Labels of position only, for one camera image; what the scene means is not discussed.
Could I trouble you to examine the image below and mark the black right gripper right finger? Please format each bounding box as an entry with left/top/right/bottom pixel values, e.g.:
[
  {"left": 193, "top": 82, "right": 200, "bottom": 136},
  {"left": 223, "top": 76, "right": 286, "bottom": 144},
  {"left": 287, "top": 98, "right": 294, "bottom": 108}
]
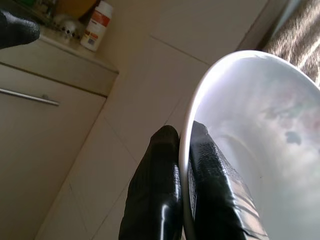
[{"left": 187, "top": 120, "right": 266, "bottom": 240}]

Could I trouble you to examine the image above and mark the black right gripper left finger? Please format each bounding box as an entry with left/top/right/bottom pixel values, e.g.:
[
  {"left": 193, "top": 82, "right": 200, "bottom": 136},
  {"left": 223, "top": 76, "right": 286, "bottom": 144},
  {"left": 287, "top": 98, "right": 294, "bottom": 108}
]
[{"left": 118, "top": 124, "right": 185, "bottom": 240}]

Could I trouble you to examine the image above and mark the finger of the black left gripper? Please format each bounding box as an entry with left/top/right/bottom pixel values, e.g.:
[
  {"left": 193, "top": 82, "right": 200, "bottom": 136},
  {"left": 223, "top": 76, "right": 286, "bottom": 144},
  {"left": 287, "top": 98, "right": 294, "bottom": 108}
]
[{"left": 0, "top": 9, "right": 41, "bottom": 50}]

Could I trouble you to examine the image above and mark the white floral plate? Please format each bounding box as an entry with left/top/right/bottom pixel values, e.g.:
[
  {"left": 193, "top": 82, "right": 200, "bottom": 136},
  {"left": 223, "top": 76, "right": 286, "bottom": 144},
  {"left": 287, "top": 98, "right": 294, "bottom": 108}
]
[{"left": 178, "top": 49, "right": 320, "bottom": 240}]

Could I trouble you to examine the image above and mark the beige kitchen counter cabinet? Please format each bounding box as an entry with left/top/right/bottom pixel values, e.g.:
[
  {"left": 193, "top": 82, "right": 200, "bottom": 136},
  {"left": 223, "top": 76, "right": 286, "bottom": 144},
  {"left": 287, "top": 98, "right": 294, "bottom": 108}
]
[{"left": 0, "top": 31, "right": 120, "bottom": 240}]

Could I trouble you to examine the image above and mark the white bottle with orange label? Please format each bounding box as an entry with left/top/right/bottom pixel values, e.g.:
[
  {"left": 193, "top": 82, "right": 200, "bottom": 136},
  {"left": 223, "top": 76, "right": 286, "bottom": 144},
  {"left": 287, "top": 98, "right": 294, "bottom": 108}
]
[{"left": 79, "top": 0, "right": 114, "bottom": 53}]

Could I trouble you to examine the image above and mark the brown fuzzy towel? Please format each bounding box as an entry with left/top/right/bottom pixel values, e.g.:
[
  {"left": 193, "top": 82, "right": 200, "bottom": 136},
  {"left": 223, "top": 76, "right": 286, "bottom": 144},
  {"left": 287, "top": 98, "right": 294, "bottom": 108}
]
[{"left": 261, "top": 0, "right": 320, "bottom": 90}]

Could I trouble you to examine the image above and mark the silver cabinet handle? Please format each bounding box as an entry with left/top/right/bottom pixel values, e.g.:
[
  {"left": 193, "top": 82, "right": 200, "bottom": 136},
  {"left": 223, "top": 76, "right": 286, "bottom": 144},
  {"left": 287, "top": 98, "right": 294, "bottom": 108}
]
[{"left": 0, "top": 88, "right": 60, "bottom": 107}]

